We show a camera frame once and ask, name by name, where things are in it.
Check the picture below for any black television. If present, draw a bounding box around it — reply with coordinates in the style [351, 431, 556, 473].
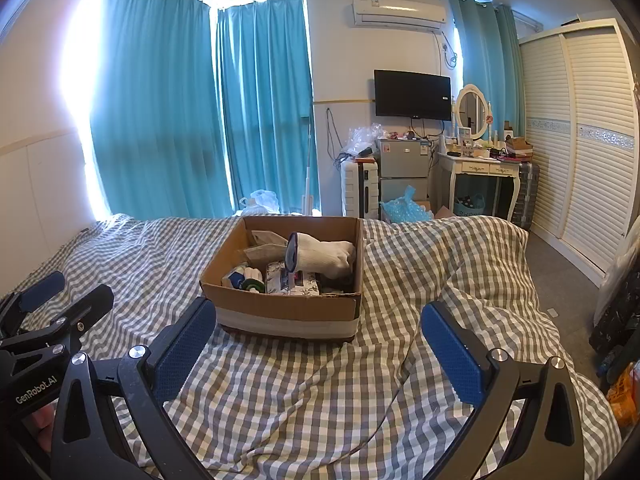
[374, 70, 452, 122]

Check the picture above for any white air conditioner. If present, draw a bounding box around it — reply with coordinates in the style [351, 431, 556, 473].
[351, 0, 448, 31]

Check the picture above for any person's left hand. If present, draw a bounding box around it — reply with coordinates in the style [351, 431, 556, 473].
[29, 404, 57, 455]

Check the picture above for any orange snack packet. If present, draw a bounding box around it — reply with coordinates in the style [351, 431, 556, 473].
[607, 362, 640, 426]

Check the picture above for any white plastic bag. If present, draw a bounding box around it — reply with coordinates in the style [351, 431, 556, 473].
[239, 190, 278, 213]

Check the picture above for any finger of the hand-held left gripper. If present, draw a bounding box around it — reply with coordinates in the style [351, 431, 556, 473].
[0, 271, 66, 317]
[49, 284, 115, 348]

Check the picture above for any dark printed bag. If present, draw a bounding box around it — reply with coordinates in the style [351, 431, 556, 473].
[589, 270, 640, 356]

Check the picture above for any narrow teal curtain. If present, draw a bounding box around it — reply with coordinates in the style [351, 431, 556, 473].
[447, 0, 526, 142]

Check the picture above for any clear plastic bag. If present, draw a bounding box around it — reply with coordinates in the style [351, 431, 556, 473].
[347, 122, 386, 157]

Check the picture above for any white slatted wardrobe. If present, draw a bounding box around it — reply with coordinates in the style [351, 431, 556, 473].
[517, 19, 640, 286]

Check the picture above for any white suitcase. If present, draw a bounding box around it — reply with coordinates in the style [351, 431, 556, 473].
[341, 157, 381, 219]

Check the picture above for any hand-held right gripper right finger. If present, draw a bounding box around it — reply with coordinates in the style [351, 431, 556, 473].
[420, 301, 586, 480]

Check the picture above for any air conditioner power cable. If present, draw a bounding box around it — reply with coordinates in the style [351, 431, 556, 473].
[440, 30, 459, 69]

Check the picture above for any dark suitcase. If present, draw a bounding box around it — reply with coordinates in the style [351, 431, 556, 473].
[507, 160, 541, 231]

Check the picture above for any grey checked blanket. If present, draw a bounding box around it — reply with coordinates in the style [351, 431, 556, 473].
[0, 214, 623, 480]

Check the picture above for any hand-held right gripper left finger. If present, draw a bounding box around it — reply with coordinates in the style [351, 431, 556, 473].
[50, 296, 218, 480]

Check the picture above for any oval white mirror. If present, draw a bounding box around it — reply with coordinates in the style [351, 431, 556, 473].
[455, 84, 488, 142]

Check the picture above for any small grey fridge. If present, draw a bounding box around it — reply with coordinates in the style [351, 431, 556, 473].
[376, 137, 431, 206]

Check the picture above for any brown cardboard box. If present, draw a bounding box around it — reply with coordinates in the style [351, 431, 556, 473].
[199, 216, 364, 343]

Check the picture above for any white dressing table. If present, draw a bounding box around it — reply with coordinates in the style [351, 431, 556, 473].
[434, 152, 523, 221]

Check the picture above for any blue bubble wrap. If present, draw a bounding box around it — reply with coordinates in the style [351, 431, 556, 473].
[381, 185, 435, 223]

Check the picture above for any floral tissue pack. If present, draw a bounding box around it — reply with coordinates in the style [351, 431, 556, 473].
[266, 261, 321, 295]

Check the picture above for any wide teal curtain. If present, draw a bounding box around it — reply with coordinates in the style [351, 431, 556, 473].
[90, 0, 233, 219]

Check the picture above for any white sock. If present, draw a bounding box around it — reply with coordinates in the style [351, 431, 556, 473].
[284, 232, 357, 277]

